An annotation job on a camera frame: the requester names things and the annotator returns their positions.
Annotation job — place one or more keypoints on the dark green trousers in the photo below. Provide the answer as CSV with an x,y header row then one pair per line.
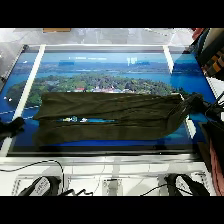
x,y
126,111

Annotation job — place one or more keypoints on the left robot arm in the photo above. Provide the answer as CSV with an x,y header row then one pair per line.
x,y
41,186

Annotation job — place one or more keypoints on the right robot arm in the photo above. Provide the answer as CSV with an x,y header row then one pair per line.
x,y
186,186

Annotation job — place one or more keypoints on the heap of clothes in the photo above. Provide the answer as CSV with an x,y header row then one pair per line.
x,y
213,56

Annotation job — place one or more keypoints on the black garment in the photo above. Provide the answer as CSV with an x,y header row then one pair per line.
x,y
213,133

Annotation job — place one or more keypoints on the pink garment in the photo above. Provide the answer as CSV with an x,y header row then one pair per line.
x,y
218,170

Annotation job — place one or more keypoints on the silver frame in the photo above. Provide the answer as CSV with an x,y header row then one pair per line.
x,y
100,168

